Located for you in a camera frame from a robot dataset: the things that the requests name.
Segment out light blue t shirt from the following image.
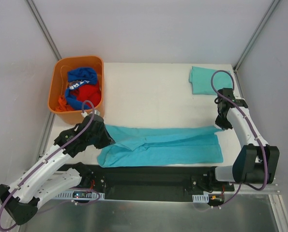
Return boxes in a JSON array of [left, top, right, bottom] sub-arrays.
[[97, 125, 224, 168]]

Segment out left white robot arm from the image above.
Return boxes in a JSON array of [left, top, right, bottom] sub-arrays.
[[0, 114, 115, 225]]

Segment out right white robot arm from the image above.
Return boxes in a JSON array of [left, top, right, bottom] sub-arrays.
[[207, 88, 280, 191]]

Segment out folded teal t shirt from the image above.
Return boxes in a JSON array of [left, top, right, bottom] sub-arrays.
[[189, 66, 234, 96]]

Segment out red t shirt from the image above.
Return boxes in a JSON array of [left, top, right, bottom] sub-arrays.
[[72, 82, 101, 106]]

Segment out orange t shirt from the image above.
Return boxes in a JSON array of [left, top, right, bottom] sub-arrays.
[[55, 95, 74, 112]]

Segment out royal blue t shirt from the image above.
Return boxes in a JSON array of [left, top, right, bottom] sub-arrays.
[[64, 67, 99, 111]]

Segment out orange plastic bin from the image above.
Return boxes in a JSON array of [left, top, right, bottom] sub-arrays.
[[47, 56, 105, 125]]

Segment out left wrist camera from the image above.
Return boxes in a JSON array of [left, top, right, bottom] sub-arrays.
[[81, 110, 101, 117]]

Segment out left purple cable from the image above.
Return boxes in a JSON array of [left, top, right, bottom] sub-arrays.
[[0, 100, 95, 232]]

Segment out purple cable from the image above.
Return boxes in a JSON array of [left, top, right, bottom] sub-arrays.
[[0, 100, 95, 232], [211, 69, 270, 191]]

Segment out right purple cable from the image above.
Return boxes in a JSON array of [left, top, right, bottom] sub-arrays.
[[211, 69, 270, 191]]

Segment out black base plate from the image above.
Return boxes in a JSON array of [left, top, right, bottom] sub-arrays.
[[68, 165, 235, 201]]

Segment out left white cable duct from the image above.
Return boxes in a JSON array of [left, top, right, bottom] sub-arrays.
[[53, 189, 105, 201]]

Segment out white cable duct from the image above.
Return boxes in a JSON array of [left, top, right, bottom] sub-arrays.
[[53, 189, 105, 201], [192, 194, 209, 203]]

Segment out right white cable duct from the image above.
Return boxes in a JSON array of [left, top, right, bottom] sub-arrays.
[[192, 194, 209, 203]]

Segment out right aluminium corner post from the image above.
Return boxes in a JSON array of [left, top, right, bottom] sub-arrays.
[[232, 0, 281, 71]]

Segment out aluminium corner post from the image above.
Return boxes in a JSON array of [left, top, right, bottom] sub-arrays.
[[25, 0, 62, 60], [232, 0, 281, 71]]

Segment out left aluminium corner post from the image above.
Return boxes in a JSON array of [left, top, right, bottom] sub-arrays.
[[25, 0, 62, 60]]

